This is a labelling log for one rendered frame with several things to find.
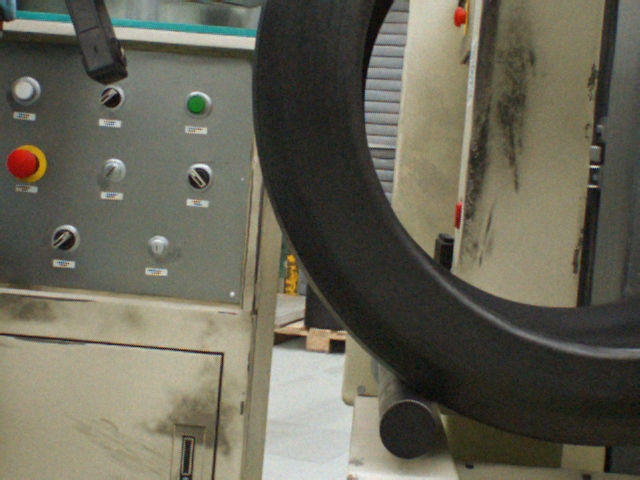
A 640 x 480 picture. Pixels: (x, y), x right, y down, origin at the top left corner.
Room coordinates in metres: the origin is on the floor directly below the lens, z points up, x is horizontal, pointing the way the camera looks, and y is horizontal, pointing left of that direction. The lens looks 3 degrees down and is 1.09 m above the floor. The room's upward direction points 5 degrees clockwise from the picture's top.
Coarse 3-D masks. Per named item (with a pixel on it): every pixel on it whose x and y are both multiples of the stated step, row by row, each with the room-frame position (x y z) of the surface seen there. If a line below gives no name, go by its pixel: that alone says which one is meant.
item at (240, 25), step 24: (24, 0) 1.69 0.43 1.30; (48, 0) 1.69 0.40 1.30; (120, 0) 1.68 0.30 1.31; (144, 0) 1.68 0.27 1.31; (168, 0) 1.68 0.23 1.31; (120, 24) 1.68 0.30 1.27; (144, 24) 1.67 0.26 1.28; (168, 24) 1.67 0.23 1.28; (192, 24) 1.67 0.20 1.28; (216, 24) 1.68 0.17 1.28; (240, 24) 1.68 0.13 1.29
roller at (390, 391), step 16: (384, 368) 1.16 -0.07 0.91; (384, 384) 1.08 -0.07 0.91; (400, 384) 1.03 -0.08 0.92; (384, 400) 1.00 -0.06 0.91; (400, 400) 0.95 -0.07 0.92; (416, 400) 0.96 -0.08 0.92; (384, 416) 0.94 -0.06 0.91; (400, 416) 0.94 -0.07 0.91; (416, 416) 0.94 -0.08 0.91; (432, 416) 0.95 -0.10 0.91; (384, 432) 0.94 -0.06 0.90; (400, 432) 0.94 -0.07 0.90; (416, 432) 0.94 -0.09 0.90; (432, 432) 0.94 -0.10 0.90; (400, 448) 0.94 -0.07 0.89; (416, 448) 0.94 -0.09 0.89
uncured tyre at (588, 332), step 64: (320, 0) 0.94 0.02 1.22; (384, 0) 1.21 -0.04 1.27; (256, 64) 0.99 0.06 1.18; (320, 64) 0.94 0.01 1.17; (256, 128) 1.00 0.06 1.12; (320, 128) 0.94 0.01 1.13; (320, 192) 0.94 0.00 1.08; (320, 256) 0.96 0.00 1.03; (384, 256) 0.93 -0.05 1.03; (384, 320) 0.94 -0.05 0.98; (448, 320) 0.93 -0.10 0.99; (512, 320) 1.20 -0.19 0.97; (576, 320) 1.20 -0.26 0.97; (448, 384) 0.95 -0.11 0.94; (512, 384) 0.93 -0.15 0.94; (576, 384) 0.93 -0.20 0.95
